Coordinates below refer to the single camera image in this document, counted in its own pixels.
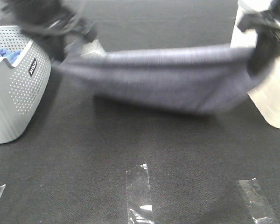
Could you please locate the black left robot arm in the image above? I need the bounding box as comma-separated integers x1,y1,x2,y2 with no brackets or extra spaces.
5,0,97,61

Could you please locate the cream white storage bin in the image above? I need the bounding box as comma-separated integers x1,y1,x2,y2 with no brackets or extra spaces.
231,0,280,129

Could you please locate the black table mat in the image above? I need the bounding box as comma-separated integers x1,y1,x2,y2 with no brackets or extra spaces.
0,0,280,224

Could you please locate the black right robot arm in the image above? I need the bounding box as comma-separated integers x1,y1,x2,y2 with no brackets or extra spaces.
237,0,280,73

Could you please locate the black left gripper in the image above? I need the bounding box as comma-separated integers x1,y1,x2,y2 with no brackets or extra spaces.
21,14,98,63

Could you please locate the grey-purple towel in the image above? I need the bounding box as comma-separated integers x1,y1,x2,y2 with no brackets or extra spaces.
56,45,273,114

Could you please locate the blue towel in basket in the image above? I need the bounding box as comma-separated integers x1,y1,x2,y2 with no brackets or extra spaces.
0,49,21,64

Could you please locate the clear tape strip centre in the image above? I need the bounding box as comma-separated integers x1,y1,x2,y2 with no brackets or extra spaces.
126,164,154,224

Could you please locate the grey perforated laundry basket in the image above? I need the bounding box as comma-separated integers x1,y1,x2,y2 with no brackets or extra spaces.
0,26,51,144

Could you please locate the clear tape strip right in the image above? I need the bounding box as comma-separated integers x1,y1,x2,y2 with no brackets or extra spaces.
236,178,279,224

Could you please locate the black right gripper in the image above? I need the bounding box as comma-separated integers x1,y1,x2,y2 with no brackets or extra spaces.
249,21,280,75

